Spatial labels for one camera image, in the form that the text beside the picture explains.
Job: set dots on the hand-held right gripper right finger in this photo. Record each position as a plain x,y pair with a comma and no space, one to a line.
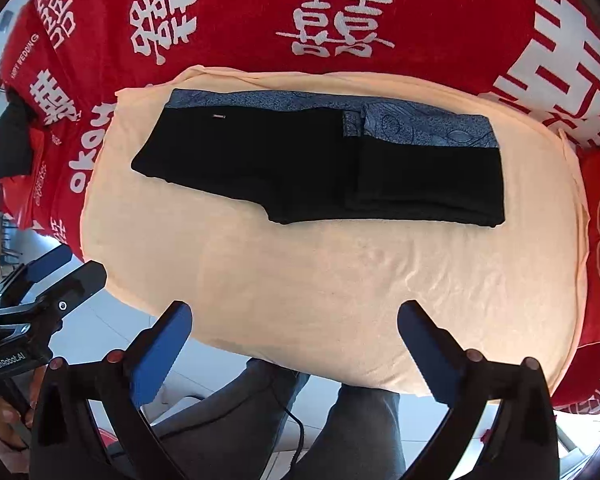
430,355

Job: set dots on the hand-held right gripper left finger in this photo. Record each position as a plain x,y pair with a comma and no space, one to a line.
160,360

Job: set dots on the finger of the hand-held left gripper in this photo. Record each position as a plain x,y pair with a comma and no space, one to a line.
50,265
82,282

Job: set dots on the black pants with blue trim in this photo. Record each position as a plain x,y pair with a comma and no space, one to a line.
280,170

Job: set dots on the person's grey trouser legs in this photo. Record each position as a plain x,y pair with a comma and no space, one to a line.
215,425

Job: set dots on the person's right leg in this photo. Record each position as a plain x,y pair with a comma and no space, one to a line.
355,435

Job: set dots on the black cloth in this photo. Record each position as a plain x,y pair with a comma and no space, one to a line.
10,130

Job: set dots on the peach towel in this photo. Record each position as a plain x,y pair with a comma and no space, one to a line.
305,280

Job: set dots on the red printed blanket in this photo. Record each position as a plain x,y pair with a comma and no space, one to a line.
430,20

